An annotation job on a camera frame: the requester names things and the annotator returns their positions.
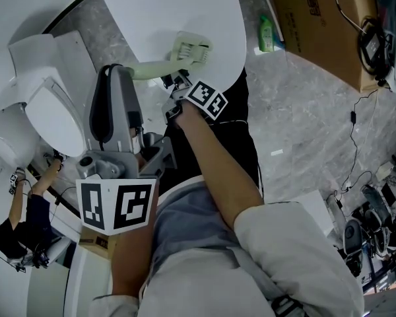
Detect person's white jacket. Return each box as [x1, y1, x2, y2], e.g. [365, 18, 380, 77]
[88, 201, 366, 317]

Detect tan looped cable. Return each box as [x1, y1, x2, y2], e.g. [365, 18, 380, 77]
[335, 0, 367, 32]

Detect person's left forearm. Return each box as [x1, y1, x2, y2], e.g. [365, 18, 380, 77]
[111, 178, 160, 297]

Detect white flat-lid smart toilet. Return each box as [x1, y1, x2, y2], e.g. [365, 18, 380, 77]
[94, 0, 247, 94]

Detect person's black trousers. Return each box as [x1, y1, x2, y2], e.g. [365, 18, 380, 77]
[158, 69, 263, 205]

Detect small cardboard box red label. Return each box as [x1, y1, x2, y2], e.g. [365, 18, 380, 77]
[78, 228, 119, 260]

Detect person's grey shirt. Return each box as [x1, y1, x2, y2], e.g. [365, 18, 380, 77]
[137, 182, 277, 317]

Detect white egg-shaped toilet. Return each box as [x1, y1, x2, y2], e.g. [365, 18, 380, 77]
[0, 109, 42, 178]

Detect person's right forearm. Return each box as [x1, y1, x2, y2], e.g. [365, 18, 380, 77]
[174, 102, 265, 234]

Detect white box appliance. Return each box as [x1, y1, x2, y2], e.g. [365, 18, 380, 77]
[283, 190, 335, 239]

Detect pale green scrub brush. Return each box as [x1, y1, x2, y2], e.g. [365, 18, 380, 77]
[124, 30, 215, 81]

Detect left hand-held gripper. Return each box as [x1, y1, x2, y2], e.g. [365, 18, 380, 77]
[75, 63, 178, 236]

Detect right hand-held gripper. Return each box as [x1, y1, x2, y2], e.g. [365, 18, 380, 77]
[161, 70, 230, 125]

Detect black power cable with adapter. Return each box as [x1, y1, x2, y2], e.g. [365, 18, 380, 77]
[341, 89, 381, 193]

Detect white one-piece tank toilet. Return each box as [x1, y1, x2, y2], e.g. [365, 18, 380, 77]
[0, 30, 97, 158]

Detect green cleaner bottle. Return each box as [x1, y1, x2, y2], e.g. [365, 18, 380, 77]
[257, 14, 276, 53]

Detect white ball-tipped stick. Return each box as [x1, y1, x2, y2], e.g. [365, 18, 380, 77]
[256, 0, 285, 43]

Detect black adapter with cables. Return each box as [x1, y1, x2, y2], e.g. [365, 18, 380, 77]
[358, 19, 396, 77]

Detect large brown cardboard box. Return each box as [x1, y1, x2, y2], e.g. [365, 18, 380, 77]
[267, 0, 396, 94]

